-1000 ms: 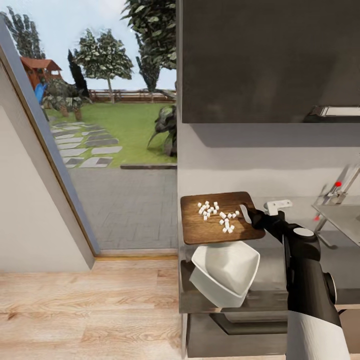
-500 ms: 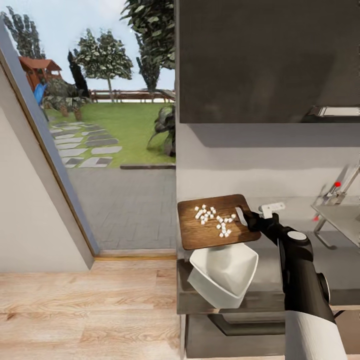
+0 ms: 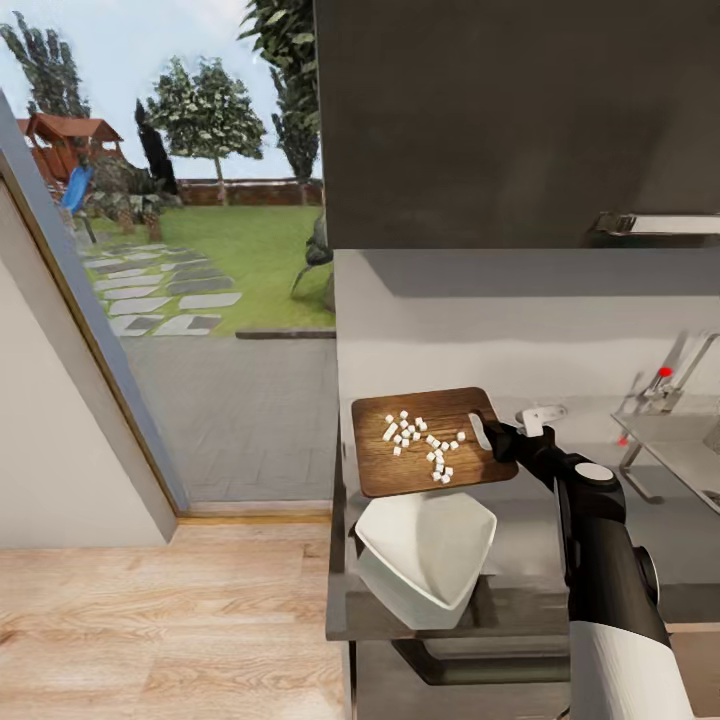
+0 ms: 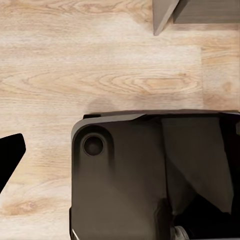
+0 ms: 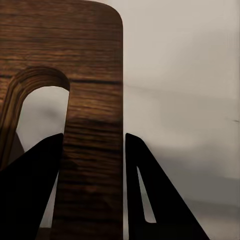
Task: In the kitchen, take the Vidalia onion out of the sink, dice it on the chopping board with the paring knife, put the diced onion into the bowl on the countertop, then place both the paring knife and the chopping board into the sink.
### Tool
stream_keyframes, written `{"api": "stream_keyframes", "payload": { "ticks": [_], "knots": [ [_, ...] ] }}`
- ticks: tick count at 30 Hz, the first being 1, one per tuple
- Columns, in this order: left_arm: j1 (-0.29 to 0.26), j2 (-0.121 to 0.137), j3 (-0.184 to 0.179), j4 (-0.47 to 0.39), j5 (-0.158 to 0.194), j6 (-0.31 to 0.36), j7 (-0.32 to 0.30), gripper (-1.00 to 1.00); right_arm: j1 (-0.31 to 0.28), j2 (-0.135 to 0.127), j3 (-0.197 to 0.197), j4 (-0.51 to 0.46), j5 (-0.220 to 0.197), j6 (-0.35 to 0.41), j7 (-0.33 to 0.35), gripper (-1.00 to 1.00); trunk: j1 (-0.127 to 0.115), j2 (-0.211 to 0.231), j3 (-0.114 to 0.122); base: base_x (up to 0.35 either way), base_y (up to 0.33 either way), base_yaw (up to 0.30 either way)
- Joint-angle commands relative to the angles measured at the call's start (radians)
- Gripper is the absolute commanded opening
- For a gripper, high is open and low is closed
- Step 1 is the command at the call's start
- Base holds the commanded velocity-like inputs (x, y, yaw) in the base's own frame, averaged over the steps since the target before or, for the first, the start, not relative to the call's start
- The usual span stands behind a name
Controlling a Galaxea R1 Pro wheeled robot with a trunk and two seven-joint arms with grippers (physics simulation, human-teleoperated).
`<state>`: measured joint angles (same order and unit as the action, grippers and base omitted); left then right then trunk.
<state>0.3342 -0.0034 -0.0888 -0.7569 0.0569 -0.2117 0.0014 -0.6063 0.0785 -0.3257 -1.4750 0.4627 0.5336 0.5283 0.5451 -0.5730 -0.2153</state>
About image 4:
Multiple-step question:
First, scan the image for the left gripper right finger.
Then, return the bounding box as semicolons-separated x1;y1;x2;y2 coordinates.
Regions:
224;133;240;173

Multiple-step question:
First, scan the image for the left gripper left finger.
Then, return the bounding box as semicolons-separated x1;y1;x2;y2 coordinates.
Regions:
0;133;26;193

